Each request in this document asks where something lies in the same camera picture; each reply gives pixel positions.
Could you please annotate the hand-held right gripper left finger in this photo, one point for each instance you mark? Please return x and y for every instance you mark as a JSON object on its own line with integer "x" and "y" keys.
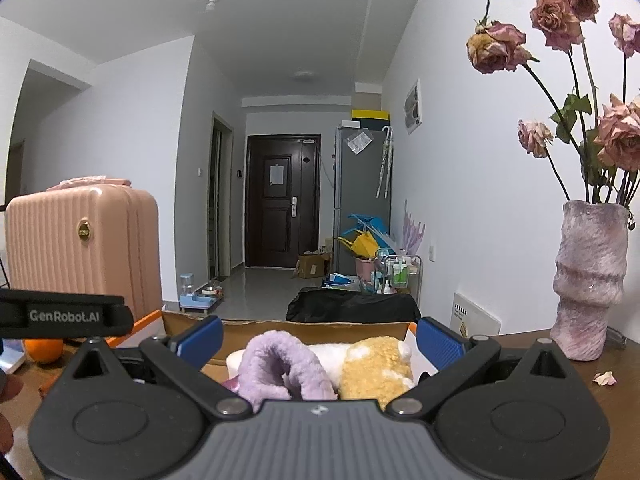
{"x": 200, "y": 342}

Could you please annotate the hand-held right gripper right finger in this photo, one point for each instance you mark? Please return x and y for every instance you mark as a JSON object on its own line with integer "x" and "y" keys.
{"x": 440, "y": 342}

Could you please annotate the lilac fluffy sock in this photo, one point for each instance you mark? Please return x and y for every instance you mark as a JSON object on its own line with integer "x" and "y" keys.
{"x": 272, "y": 365}

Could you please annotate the red cardboard box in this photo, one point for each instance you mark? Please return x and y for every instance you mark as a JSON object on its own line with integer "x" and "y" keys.
{"x": 280, "y": 335}

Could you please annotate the white plush toy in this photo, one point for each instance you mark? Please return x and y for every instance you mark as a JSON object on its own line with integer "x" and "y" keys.
{"x": 327, "y": 355}

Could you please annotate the person's left hand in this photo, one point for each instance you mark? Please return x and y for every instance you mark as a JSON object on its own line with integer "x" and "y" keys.
{"x": 10, "y": 387}

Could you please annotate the orange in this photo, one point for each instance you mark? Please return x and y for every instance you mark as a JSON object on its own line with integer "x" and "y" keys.
{"x": 44, "y": 351}

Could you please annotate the blue pet water dispenser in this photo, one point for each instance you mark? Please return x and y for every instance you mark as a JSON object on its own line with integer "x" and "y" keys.
{"x": 197, "y": 297}

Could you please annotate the blue tissue pack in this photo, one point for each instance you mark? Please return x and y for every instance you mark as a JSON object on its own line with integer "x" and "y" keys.
{"x": 11, "y": 360}

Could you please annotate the pink ribbed suitcase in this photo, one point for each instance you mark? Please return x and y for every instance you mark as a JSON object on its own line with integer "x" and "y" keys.
{"x": 80, "y": 245}

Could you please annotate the trolley cart with bottles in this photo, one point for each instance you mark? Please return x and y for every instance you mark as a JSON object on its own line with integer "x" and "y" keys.
{"x": 400, "y": 272}

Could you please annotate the black chair back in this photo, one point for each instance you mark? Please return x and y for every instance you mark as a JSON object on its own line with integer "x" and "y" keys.
{"x": 350, "y": 306}

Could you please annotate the pink bucket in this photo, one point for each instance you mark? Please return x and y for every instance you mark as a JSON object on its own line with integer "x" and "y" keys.
{"x": 365, "y": 269}

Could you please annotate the yellow bag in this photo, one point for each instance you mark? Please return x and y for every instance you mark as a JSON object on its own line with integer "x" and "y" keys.
{"x": 362, "y": 245}

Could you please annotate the blue folding rack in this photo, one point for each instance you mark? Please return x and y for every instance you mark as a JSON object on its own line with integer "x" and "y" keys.
{"x": 375, "y": 225}

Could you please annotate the brown cardboard box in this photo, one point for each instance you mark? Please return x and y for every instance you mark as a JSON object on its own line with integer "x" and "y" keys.
{"x": 312, "y": 266}

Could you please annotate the dark brown door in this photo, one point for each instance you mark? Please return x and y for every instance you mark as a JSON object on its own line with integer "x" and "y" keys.
{"x": 280, "y": 210}

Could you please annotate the lilac textured vase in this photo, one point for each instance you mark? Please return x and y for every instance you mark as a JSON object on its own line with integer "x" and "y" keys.
{"x": 590, "y": 280}

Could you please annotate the fallen rose petal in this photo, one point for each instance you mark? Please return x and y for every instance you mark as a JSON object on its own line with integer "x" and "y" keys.
{"x": 605, "y": 378}

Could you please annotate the grey refrigerator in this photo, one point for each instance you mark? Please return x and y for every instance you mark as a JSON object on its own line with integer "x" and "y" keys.
{"x": 360, "y": 185}

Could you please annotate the yellow box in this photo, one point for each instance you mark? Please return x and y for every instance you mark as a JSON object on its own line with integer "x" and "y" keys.
{"x": 370, "y": 114}

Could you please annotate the dried pink roses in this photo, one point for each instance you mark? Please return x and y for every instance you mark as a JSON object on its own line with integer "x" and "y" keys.
{"x": 615, "y": 130}

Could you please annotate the round ceiling light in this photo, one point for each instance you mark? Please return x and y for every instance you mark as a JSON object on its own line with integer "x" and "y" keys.
{"x": 305, "y": 75}

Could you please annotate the white ceiling lamp socket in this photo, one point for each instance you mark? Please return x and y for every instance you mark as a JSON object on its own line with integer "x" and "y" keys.
{"x": 212, "y": 4}

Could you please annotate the white wall box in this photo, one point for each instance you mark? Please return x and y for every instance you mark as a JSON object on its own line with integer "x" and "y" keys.
{"x": 475, "y": 312}

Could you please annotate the white wall panel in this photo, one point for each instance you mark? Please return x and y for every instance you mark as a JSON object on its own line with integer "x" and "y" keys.
{"x": 413, "y": 107}

